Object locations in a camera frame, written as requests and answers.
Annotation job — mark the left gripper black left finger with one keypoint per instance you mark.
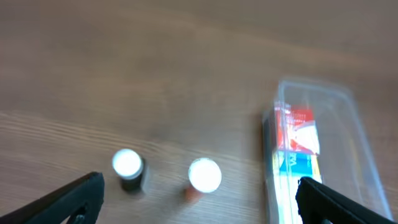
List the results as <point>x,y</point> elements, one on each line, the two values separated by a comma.
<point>79,201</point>

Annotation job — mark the red white medicine box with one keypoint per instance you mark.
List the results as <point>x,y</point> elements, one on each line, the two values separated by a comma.
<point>296,129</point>

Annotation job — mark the blue yellow cough drops box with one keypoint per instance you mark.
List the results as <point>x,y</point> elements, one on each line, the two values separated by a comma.
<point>288,168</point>

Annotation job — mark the orange pill bottle white cap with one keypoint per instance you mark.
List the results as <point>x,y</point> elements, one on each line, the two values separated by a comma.
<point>204,176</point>

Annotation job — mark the clear plastic container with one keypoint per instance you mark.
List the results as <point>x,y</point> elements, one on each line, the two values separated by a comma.
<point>345,161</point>

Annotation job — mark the dark bottle white cap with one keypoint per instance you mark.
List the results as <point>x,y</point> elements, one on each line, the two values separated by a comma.
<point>131,169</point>

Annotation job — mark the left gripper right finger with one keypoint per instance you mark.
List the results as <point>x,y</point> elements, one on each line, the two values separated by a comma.
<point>318,203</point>

